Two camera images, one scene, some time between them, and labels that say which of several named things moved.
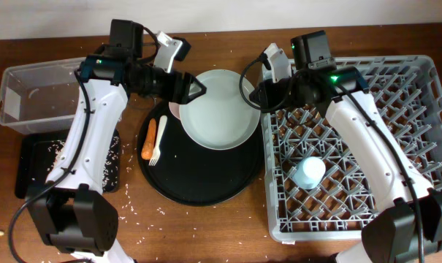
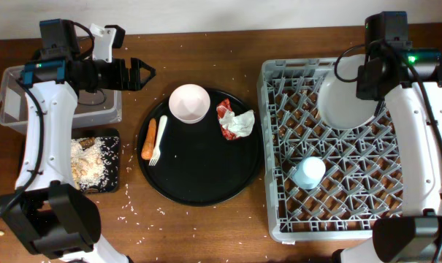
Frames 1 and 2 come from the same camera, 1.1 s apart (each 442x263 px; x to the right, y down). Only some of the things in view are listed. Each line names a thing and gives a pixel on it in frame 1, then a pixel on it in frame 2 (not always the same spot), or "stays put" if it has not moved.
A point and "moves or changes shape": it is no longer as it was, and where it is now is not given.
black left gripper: [178, 80] -> [123, 83]
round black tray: [188, 173] stays put
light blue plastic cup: [310, 172] stays put
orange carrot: [149, 145] stays put
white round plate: [219, 119] moves or changes shape
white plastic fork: [157, 150] stays put
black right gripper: [270, 100] -> [361, 90]
